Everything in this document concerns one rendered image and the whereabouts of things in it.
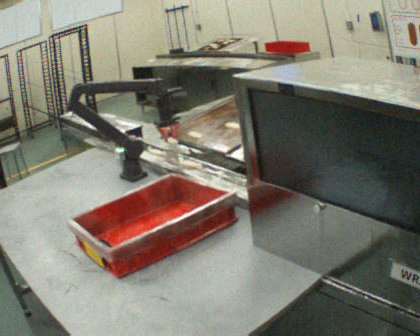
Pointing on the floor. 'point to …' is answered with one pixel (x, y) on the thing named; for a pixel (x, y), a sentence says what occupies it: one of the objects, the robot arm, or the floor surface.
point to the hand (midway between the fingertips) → (170, 139)
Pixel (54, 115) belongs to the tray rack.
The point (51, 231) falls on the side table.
